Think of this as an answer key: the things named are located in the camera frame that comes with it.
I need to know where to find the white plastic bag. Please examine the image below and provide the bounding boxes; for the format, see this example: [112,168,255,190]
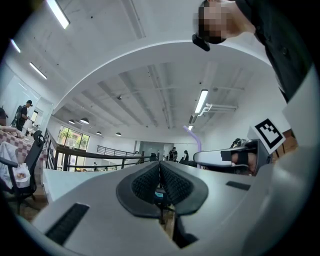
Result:
[11,163,31,189]

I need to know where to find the person's head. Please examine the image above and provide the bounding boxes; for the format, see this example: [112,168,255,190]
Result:
[192,0,257,45]

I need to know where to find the white ceiling pipes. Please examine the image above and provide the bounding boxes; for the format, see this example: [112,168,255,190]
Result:
[199,102,239,117]

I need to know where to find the black head-mounted camera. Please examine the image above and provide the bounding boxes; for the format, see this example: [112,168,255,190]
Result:
[191,33,211,53]

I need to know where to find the red checkered tablecloth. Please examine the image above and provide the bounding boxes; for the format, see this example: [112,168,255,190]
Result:
[0,129,48,165]

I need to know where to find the large window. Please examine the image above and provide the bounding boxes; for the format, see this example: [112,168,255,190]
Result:
[58,125,91,151]

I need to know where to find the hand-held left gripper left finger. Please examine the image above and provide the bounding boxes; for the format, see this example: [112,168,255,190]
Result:
[31,161,181,256]

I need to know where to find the black office chair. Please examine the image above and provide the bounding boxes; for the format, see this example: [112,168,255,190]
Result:
[0,129,46,216]

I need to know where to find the person's black shirt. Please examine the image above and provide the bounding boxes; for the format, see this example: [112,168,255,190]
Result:
[234,0,315,104]

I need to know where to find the white cloth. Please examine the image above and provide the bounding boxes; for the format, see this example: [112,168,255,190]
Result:
[0,141,20,190]

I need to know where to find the white table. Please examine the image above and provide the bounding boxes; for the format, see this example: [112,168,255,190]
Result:
[41,161,153,204]

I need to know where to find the person's right hand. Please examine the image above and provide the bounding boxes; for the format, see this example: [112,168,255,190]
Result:
[230,152,258,175]

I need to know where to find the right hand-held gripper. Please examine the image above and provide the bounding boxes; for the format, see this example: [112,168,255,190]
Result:
[192,118,287,176]

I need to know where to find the brown wooden cabinet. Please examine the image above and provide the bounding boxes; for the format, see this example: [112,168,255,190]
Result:
[271,128,299,165]

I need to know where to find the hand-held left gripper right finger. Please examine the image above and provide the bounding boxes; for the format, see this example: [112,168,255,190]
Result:
[159,161,257,250]

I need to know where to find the black metal railing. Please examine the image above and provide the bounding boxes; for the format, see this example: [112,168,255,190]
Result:
[44,128,161,173]

